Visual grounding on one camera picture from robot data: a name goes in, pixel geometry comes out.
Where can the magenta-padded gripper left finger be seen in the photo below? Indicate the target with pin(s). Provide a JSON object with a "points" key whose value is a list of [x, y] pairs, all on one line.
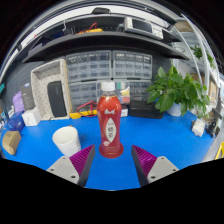
{"points": [[66, 168]]}

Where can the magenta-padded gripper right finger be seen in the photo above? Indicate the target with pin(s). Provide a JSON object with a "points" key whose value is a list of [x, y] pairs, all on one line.
{"points": [[158, 168]]}

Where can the red drink bottle white cap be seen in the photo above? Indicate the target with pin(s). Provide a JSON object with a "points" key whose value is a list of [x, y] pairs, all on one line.
{"points": [[110, 113]]}

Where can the white paper cup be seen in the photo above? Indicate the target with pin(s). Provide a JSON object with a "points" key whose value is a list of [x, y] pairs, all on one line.
{"points": [[66, 141]]}

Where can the white power adapter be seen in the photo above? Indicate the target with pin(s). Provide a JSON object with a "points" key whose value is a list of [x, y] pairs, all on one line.
{"points": [[198, 127]]}

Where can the yellow multimeter with red leads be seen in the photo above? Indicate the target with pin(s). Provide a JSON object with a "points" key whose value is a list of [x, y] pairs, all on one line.
{"points": [[83, 111]]}

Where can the black case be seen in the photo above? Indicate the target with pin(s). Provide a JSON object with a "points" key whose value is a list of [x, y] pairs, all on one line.
{"points": [[143, 110]]}

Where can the brown cardboard box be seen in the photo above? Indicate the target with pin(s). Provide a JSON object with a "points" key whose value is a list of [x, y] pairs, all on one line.
{"points": [[10, 141]]}

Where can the small white box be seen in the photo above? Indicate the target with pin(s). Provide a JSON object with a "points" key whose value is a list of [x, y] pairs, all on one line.
{"points": [[31, 116]]}

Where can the black box with white label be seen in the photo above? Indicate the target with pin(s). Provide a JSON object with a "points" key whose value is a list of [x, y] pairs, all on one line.
{"points": [[125, 111]]}

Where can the blue box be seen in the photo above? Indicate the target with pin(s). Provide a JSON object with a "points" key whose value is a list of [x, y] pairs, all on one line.
{"points": [[16, 122]]}

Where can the black rectangular device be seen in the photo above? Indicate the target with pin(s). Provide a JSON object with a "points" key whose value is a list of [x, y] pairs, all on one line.
{"points": [[56, 98]]}

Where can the grey small-parts drawer cabinet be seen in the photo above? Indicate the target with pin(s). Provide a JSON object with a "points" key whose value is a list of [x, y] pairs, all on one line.
{"points": [[140, 90], [88, 65], [83, 95], [132, 65]]}

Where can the green potted plant white pot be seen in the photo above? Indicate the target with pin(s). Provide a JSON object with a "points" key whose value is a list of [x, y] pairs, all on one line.
{"points": [[173, 91]]}

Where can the dark grey flat box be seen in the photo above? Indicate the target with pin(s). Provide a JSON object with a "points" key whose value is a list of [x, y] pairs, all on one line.
{"points": [[28, 96]]}

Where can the purple plastic bag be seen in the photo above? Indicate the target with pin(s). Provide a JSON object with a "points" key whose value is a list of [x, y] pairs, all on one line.
{"points": [[18, 101]]}

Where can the white pegboard tray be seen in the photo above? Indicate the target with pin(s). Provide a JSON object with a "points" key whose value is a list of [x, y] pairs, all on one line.
{"points": [[40, 90]]}

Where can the clear organizer with coloured parts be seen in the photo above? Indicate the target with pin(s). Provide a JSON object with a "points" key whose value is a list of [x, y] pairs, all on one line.
{"points": [[124, 92]]}

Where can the white shelf unit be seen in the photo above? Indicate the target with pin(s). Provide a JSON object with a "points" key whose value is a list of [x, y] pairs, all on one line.
{"points": [[204, 63]]}

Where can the yellow tool with red leads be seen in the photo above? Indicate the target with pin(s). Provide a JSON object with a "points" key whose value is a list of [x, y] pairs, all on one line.
{"points": [[90, 30]]}

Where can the white oscilloscope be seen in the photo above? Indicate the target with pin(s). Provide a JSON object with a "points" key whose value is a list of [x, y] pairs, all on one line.
{"points": [[143, 27]]}

